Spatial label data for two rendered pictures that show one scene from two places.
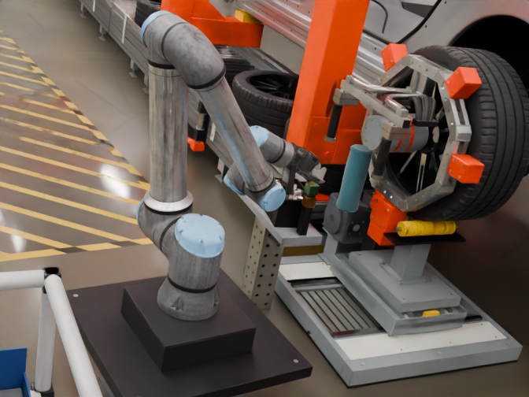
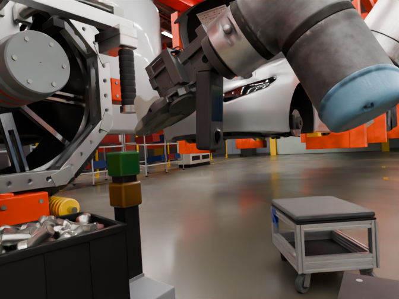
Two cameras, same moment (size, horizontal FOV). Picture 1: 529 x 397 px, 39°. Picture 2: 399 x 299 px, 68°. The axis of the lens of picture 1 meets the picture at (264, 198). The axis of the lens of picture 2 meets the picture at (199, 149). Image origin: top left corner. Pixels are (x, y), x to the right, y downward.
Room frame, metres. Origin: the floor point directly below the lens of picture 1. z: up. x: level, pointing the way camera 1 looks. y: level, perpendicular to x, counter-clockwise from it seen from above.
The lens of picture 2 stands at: (2.53, 0.34, 0.66)
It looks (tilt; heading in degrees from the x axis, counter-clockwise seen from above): 1 degrees down; 248
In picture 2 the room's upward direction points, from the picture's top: 3 degrees counter-clockwise
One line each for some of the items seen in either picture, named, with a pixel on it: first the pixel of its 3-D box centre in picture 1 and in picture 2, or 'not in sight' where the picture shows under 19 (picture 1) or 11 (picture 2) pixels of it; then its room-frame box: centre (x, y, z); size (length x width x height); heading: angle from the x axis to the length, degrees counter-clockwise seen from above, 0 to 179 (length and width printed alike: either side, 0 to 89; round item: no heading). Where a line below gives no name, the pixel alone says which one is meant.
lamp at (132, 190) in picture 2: (308, 201); (125, 193); (2.46, -0.16, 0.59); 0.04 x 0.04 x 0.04; 29
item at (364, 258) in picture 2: not in sight; (317, 238); (1.47, -0.79, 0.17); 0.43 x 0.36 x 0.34; 69
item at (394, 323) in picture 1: (395, 289); not in sight; (2.77, -0.63, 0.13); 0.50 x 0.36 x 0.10; 29
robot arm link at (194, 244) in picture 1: (195, 249); not in sight; (1.95, 0.17, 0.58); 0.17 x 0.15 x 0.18; 41
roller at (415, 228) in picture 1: (426, 228); (48, 205); (2.61, -0.63, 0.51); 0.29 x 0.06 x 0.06; 119
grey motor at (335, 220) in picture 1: (368, 228); not in sight; (3.05, -0.49, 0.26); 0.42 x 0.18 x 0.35; 119
